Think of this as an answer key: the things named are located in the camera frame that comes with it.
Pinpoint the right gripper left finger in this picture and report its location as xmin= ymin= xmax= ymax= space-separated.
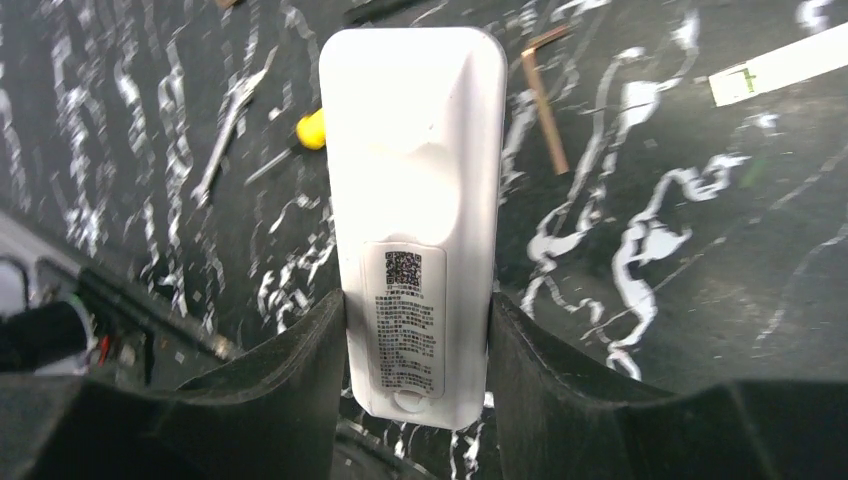
xmin=1 ymin=290 xmax=346 ymax=479

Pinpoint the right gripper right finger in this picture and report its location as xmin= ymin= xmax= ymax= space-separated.
xmin=488 ymin=293 xmax=847 ymax=479

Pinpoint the silver wrench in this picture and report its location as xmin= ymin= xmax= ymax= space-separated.
xmin=191 ymin=46 xmax=278 ymax=208

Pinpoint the copper hex key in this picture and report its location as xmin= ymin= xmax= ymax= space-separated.
xmin=520 ymin=26 xmax=569 ymax=175

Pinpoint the small black screw bit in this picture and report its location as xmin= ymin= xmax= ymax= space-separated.
xmin=342 ymin=0 xmax=422 ymax=26

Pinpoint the yellow handled screwdriver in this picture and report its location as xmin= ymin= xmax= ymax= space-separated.
xmin=244 ymin=108 xmax=326 ymax=186

